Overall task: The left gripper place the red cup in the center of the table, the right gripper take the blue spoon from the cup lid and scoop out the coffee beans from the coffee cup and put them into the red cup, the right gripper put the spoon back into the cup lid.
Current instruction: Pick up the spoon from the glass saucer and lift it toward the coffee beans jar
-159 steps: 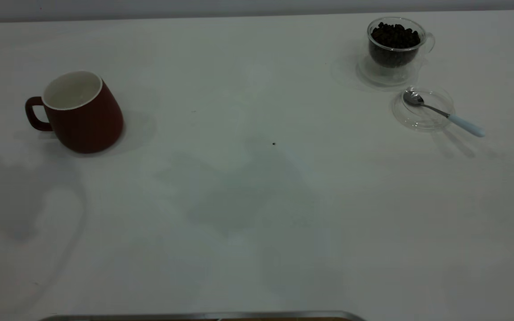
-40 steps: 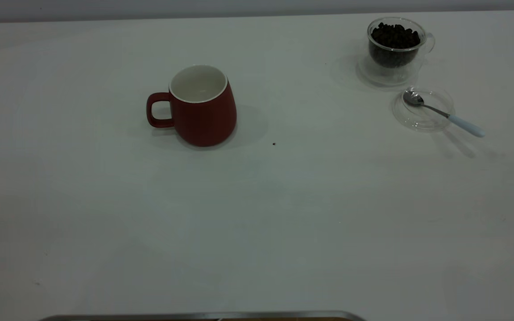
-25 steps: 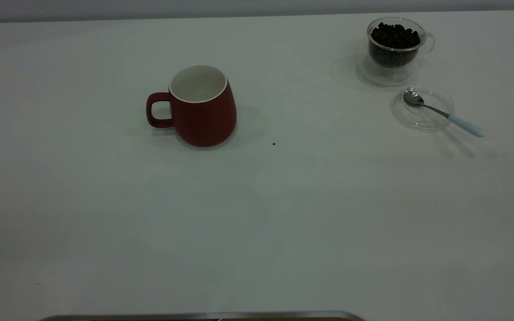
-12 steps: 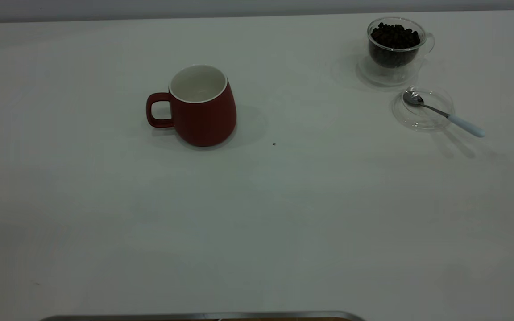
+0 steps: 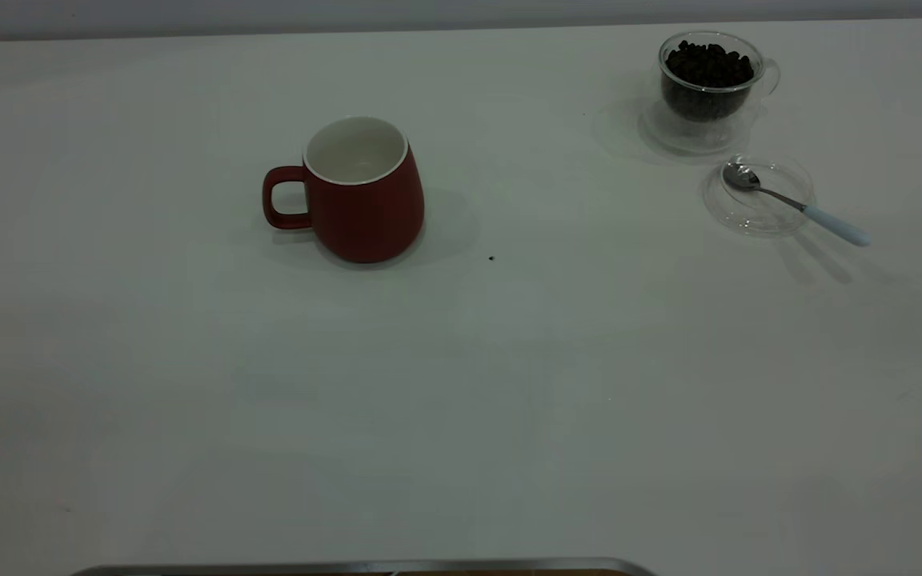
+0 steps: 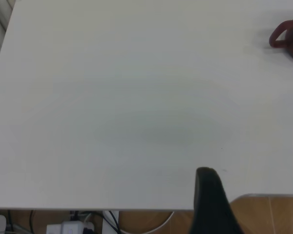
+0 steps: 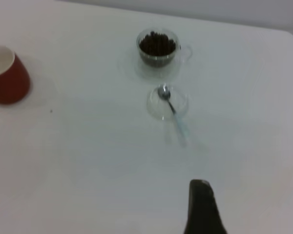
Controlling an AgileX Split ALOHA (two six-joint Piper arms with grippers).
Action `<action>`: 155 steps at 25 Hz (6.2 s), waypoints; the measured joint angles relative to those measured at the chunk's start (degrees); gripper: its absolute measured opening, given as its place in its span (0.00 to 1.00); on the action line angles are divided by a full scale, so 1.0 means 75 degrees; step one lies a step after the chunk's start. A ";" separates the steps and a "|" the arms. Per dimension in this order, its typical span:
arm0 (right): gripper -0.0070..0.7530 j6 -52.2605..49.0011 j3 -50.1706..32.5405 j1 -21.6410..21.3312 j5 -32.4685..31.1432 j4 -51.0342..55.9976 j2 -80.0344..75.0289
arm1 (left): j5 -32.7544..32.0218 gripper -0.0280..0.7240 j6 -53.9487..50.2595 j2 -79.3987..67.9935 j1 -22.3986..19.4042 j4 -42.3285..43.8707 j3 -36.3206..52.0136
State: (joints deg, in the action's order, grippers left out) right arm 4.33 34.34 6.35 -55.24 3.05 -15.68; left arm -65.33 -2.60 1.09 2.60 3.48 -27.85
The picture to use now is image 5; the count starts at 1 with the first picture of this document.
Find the clear glass saucer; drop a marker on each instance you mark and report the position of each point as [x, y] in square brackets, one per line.
[669, 136]

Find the red ceramic mug white inside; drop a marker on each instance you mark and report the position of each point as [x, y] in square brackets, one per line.
[365, 216]

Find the heap of coffee beans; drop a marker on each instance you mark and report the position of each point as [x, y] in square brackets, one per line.
[707, 66]

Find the silver metal tray rim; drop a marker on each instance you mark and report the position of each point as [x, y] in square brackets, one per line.
[349, 568]

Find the small clear glass dish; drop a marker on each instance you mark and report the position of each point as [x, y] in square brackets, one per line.
[757, 220]

